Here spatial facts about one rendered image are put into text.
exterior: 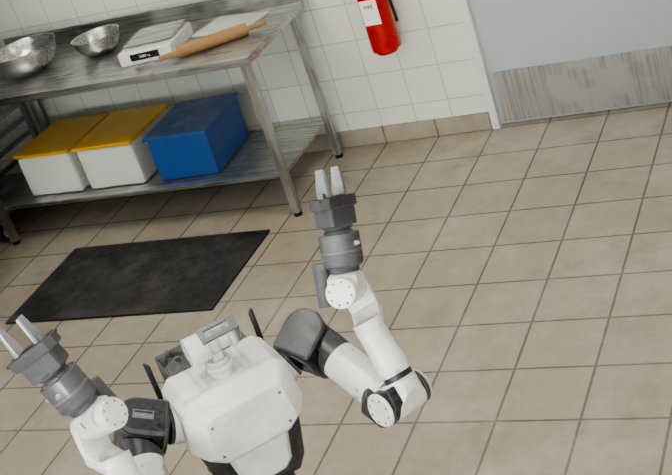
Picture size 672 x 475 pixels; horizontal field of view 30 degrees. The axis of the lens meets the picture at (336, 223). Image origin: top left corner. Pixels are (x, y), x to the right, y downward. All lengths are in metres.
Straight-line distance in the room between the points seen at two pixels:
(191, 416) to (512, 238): 2.99
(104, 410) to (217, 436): 0.32
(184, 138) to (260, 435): 3.84
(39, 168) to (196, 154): 1.00
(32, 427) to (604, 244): 2.50
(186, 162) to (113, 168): 0.45
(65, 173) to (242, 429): 4.35
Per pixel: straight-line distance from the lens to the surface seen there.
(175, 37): 6.40
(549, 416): 4.39
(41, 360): 2.51
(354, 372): 2.73
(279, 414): 2.76
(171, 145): 6.53
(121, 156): 6.72
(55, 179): 7.02
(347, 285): 2.60
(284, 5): 6.54
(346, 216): 2.64
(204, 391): 2.73
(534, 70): 6.41
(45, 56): 6.86
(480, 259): 5.40
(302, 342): 2.78
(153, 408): 2.75
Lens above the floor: 2.62
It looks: 25 degrees down
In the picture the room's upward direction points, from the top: 19 degrees counter-clockwise
